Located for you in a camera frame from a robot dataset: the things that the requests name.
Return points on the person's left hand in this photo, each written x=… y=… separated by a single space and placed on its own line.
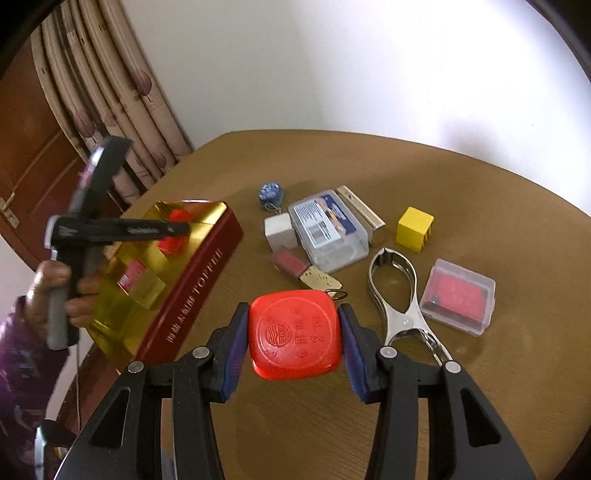
x=46 y=281

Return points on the brown wooden door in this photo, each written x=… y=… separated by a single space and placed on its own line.
x=27 y=152

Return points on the person's left forearm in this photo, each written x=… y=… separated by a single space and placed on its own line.
x=23 y=378

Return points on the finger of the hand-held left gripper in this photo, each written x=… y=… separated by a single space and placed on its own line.
x=152 y=228

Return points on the clear box with red insert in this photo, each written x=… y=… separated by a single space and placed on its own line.
x=457 y=297

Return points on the small red rectangular case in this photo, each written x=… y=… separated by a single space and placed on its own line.
x=290 y=264

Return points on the white rectangular box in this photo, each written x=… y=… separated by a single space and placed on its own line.
x=364 y=207

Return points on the beige patterned curtain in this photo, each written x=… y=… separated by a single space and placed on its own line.
x=115 y=92

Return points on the small blue patterned tin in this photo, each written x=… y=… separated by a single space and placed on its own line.
x=271 y=193

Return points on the yellow cube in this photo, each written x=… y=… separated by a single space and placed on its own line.
x=413 y=228

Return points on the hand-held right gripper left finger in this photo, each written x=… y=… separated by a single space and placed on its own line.
x=232 y=355

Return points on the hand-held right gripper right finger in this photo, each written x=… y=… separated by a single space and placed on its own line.
x=354 y=357

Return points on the red and gold tin box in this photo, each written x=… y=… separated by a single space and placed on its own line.
x=194 y=288

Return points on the red tape measure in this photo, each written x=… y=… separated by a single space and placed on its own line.
x=295 y=332

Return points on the red plastic block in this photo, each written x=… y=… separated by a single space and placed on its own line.
x=173 y=247

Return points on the clear labelled plastic case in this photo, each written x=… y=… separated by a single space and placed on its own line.
x=330 y=230

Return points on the white block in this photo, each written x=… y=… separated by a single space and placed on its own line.
x=279 y=233

